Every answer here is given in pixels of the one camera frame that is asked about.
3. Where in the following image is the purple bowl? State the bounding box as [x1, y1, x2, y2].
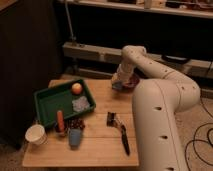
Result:
[122, 74, 140, 89]

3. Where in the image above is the metal pole stand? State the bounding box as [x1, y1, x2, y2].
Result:
[64, 0, 77, 46]

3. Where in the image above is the black handled brush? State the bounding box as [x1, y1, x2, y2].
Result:
[106, 112, 130, 156]

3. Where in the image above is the green plastic tray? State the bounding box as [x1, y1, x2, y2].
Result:
[34, 79, 96, 128]

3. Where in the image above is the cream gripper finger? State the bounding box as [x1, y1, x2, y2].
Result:
[111, 74, 121, 86]

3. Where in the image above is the white paper cup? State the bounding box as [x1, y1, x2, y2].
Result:
[25, 124, 47, 145]

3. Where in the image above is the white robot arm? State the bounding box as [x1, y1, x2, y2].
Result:
[112, 45, 200, 171]

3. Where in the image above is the black floor cable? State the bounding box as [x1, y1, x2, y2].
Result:
[183, 96, 213, 171]

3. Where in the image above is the grey metal rail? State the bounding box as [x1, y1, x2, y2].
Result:
[63, 42, 213, 79]

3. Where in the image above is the blue sponge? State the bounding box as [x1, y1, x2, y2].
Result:
[112, 82, 123, 91]

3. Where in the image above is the dark grape bunch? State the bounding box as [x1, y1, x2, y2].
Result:
[67, 118, 85, 130]

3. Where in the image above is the orange peach fruit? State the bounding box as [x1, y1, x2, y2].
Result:
[71, 83, 83, 95]

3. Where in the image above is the crumpled clear plastic wrap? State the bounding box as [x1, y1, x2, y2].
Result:
[72, 96, 90, 112]

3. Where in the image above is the orange carrot toy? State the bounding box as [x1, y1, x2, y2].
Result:
[57, 110, 65, 132]

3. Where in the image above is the blue plastic cup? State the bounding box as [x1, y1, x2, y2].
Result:
[68, 129, 82, 148]

